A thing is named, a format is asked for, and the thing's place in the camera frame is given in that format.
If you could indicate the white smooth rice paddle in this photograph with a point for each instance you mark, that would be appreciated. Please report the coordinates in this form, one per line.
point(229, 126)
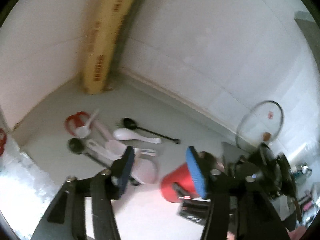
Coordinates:
point(112, 147)

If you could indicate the black clay pot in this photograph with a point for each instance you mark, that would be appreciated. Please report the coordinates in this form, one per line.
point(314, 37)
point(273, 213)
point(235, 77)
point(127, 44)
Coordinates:
point(265, 155)

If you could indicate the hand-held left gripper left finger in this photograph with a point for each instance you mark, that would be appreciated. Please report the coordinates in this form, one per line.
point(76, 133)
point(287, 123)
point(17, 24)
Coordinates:
point(126, 165)

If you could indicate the small white plastic spoon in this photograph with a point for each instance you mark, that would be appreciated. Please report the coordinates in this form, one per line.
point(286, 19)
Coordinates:
point(82, 132)

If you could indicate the yellow cling film roll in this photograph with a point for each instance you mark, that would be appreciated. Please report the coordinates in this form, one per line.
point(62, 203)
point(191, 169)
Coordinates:
point(100, 55)

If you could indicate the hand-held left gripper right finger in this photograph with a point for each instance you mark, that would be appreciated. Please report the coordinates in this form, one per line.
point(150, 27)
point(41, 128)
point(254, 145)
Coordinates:
point(196, 172)

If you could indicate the small black spoon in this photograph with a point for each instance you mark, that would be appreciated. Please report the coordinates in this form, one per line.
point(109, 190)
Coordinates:
point(128, 123)

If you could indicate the aluminium foil sheet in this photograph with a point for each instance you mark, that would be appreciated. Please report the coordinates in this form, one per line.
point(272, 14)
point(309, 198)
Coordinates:
point(20, 180)

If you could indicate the red metal canister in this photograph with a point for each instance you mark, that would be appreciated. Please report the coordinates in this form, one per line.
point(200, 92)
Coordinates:
point(172, 176)

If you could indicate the glass pot lid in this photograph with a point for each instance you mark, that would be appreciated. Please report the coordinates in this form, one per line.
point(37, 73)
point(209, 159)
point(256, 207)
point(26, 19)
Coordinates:
point(257, 125)

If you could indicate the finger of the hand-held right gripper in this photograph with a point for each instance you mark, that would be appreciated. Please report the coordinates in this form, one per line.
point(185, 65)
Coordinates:
point(181, 190)

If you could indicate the white ceramic spoon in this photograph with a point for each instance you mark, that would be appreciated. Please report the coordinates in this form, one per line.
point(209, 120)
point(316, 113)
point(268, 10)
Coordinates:
point(125, 134)

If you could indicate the pink folding knife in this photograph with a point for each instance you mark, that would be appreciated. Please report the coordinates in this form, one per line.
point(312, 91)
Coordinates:
point(103, 131)

